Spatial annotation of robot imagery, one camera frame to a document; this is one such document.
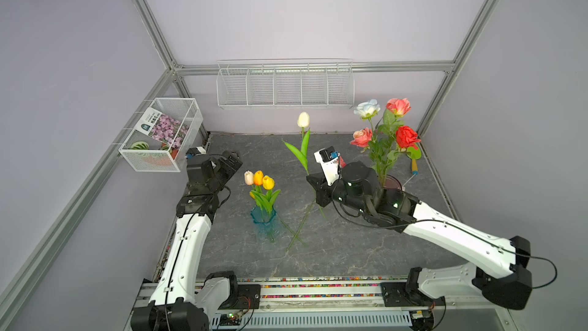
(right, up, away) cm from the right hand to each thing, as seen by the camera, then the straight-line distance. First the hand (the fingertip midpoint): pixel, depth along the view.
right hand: (307, 177), depth 65 cm
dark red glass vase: (+29, -3, +14) cm, 33 cm away
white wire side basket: (-52, +7, +6) cm, 53 cm away
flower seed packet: (-47, +15, +10) cm, 51 cm away
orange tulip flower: (-15, 0, +2) cm, 15 cm away
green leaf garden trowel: (+54, +6, +46) cm, 71 cm away
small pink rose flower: (+17, +11, +5) cm, 21 cm away
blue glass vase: (-13, -15, +6) cm, 20 cm away
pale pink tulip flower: (-18, 0, +3) cm, 18 cm away
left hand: (-25, +5, +11) cm, 28 cm away
